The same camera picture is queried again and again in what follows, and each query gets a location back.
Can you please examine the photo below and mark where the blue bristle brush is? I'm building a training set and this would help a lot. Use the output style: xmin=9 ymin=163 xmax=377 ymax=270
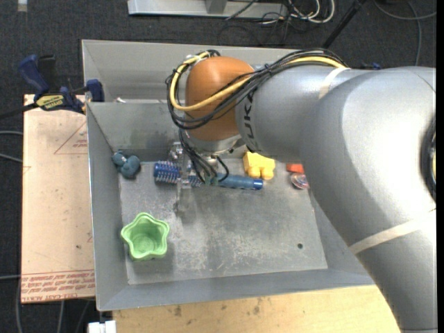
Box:
xmin=153 ymin=160 xmax=264 ymax=191

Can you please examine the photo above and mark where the green star-shaped cup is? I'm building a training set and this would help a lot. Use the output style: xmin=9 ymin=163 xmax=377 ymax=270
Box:
xmin=120 ymin=212 xmax=171 ymax=262

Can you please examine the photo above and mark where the dark blue toy animal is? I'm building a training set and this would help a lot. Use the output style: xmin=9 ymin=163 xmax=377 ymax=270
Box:
xmin=111 ymin=151 xmax=142 ymax=180

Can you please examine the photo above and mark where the yellow toy block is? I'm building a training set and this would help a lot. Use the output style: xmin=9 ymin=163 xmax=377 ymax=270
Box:
xmin=242 ymin=151 xmax=276 ymax=181

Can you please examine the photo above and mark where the brown cardboard board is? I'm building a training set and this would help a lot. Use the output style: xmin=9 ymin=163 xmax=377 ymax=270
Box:
xmin=20 ymin=94 xmax=96 ymax=305

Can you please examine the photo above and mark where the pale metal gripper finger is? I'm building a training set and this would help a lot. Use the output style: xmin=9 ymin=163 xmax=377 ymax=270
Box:
xmin=169 ymin=142 xmax=190 ymax=177
xmin=173 ymin=173 xmax=196 ymax=219

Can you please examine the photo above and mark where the grey metal bin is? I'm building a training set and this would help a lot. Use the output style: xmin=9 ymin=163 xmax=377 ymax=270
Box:
xmin=82 ymin=39 xmax=376 ymax=312

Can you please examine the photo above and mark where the clear pink spinning top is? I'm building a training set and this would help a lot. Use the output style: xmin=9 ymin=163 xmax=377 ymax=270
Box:
xmin=290 ymin=172 xmax=310 ymax=190

